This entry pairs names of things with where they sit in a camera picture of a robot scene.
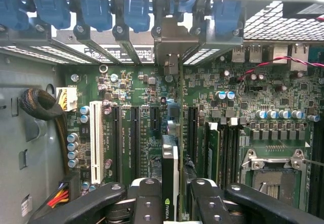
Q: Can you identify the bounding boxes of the black sleeved power cable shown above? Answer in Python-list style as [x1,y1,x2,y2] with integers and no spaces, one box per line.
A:
[19,86,78,175]

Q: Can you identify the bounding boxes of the green motherboard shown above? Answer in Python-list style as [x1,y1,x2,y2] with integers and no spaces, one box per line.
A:
[63,44,324,224]

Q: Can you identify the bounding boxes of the black open PC case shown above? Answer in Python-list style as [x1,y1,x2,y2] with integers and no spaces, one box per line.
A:
[0,0,324,224]

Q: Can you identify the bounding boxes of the black RAM slot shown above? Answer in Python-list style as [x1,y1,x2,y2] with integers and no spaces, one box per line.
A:
[228,117,240,187]
[220,119,230,190]
[309,122,324,211]

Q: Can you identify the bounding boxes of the red black twisted wire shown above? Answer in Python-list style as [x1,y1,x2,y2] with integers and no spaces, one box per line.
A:
[237,56,324,82]

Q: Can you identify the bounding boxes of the grey power supply unit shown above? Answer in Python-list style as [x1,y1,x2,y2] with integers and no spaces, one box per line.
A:
[0,54,67,224]

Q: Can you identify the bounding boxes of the white expansion slot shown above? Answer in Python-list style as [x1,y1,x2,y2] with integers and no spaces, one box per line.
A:
[89,100,104,186]

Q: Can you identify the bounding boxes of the thin wire locking lever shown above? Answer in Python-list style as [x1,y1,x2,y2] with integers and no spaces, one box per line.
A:
[302,159,324,167]

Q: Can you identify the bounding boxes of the short black expansion slot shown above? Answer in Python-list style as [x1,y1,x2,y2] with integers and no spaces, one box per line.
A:
[149,106,160,131]

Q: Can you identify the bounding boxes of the blue slot retention clip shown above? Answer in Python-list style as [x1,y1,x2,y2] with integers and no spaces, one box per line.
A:
[169,0,197,21]
[0,0,29,31]
[212,0,242,37]
[123,0,151,34]
[33,0,71,30]
[80,0,113,32]

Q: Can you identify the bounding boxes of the medium black expansion slot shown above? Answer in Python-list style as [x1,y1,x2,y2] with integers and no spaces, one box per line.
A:
[188,106,199,159]

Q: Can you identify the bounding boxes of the CPU socket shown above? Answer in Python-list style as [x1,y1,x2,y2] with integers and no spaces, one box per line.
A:
[239,147,309,211]

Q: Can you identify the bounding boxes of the long black expansion slot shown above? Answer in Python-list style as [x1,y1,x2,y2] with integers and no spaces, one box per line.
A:
[111,106,123,184]
[130,106,141,180]

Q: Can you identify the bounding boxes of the coloured power wire bundle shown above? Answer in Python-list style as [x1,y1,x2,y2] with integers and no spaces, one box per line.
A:
[46,172,82,209]

